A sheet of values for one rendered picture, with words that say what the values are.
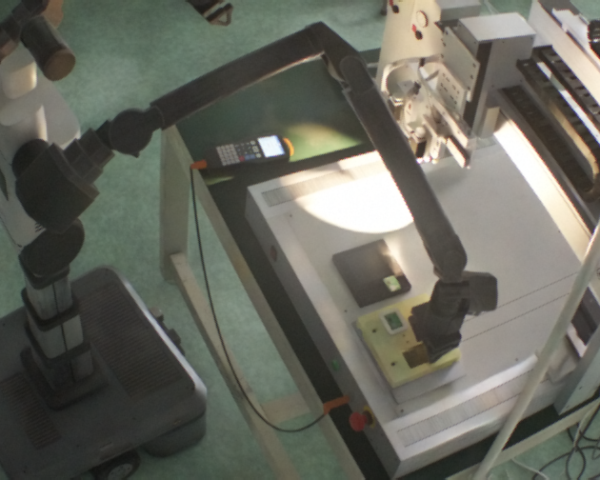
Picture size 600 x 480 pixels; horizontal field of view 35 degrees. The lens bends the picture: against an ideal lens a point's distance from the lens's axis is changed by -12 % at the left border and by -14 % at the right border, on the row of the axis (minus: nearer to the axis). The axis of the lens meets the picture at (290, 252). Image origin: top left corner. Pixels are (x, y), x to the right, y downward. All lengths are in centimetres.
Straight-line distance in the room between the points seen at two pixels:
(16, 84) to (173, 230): 124
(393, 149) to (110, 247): 161
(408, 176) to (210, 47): 219
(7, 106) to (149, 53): 208
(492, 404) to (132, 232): 159
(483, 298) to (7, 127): 93
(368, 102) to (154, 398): 115
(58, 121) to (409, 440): 91
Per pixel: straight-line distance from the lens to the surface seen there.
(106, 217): 334
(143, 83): 378
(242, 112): 259
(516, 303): 221
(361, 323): 206
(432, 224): 183
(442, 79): 203
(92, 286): 286
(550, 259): 231
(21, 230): 205
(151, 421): 264
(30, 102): 186
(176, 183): 283
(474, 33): 192
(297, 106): 262
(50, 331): 243
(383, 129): 180
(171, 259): 305
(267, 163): 245
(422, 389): 202
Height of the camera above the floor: 257
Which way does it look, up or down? 52 degrees down
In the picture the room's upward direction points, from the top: 8 degrees clockwise
